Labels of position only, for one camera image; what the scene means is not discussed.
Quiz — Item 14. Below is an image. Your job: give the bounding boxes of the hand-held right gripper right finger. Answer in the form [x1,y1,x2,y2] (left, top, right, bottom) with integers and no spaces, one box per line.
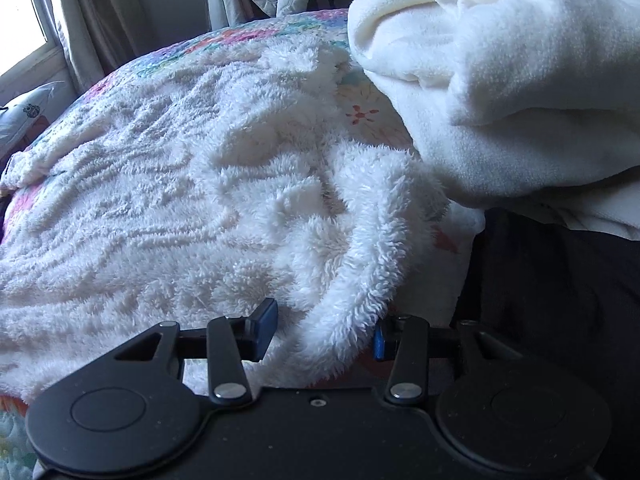
[372,315,523,406]

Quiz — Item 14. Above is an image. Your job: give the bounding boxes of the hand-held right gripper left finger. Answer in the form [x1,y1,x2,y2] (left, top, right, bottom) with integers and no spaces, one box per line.
[112,298,279,407]

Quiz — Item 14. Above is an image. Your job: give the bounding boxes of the white fluffy fleece garment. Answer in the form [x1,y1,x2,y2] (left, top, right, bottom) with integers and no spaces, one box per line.
[0,40,451,401]

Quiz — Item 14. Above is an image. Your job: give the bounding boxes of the black pants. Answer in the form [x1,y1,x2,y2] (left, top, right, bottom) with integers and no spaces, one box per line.
[450,208,640,381]

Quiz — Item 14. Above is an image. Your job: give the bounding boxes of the floral quilted bedspread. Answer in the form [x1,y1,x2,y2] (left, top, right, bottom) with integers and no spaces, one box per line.
[0,7,481,480]

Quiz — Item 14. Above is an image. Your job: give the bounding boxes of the white smooth fleece garment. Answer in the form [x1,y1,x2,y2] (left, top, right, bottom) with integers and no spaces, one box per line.
[346,0,640,241]

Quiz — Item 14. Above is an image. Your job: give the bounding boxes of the cat print pillow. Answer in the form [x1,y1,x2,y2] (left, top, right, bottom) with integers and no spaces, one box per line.
[0,81,68,161]

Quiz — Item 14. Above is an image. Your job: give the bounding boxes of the beige curtain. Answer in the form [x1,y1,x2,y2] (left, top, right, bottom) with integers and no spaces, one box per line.
[47,0,156,91]

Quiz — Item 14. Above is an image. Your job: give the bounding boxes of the window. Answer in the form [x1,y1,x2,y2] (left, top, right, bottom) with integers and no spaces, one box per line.
[0,0,63,96]

